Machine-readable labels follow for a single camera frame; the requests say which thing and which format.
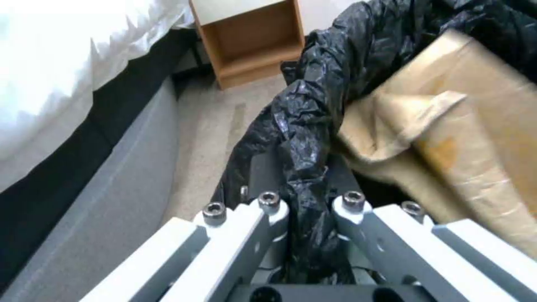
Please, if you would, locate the black bed skirt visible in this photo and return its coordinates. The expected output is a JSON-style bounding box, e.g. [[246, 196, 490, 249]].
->
[[0, 37, 201, 285]]

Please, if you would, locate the black plastic trash bag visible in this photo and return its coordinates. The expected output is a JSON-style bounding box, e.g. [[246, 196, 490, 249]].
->
[[216, 0, 537, 285]]

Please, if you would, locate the tan taped cardboard box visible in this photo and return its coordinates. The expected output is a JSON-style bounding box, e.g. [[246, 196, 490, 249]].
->
[[368, 30, 537, 302]]

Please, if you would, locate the grey upholstered bed base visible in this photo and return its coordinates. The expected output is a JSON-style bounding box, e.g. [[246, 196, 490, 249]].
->
[[0, 75, 190, 302]]

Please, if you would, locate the wooden open nightstand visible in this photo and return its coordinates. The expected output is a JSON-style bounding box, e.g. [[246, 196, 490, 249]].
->
[[188, 0, 306, 91]]

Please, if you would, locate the crumpled brown paper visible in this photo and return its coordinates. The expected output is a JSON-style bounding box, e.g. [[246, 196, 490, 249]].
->
[[337, 89, 469, 202]]

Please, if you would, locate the white bed sheet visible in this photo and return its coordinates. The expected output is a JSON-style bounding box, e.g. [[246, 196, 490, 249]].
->
[[0, 0, 199, 187]]

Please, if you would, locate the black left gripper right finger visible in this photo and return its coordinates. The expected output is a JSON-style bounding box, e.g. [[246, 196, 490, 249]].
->
[[330, 162, 537, 302]]

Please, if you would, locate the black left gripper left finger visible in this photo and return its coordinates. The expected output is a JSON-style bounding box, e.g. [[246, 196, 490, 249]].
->
[[79, 149, 291, 302]]

